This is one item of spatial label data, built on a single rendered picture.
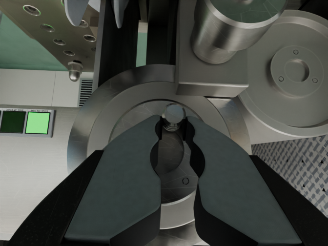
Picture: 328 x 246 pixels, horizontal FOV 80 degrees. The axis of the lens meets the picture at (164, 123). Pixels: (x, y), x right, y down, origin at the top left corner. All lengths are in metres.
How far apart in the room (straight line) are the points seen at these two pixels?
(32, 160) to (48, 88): 2.85
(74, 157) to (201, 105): 0.11
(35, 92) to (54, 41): 2.99
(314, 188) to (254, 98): 0.14
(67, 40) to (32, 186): 0.34
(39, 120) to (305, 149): 0.54
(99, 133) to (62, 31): 0.32
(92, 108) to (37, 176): 0.41
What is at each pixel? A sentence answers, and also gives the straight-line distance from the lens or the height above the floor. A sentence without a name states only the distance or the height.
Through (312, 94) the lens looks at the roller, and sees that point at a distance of 0.22.
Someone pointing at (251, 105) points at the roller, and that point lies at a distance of 0.18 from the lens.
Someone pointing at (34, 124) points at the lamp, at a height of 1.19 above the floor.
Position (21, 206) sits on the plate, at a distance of 0.60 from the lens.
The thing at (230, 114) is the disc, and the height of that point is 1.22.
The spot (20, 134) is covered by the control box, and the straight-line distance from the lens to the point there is 0.59.
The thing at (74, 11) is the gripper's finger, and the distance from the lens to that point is 0.21.
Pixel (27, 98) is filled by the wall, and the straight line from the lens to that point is 3.51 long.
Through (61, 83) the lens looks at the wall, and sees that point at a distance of 3.34.
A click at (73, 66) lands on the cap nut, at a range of 0.56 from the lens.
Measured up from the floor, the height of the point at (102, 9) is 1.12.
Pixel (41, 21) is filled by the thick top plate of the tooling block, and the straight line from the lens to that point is 0.44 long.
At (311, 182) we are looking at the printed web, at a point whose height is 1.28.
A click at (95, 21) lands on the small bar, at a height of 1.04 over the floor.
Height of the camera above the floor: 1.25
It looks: 9 degrees down
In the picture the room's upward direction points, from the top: 178 degrees counter-clockwise
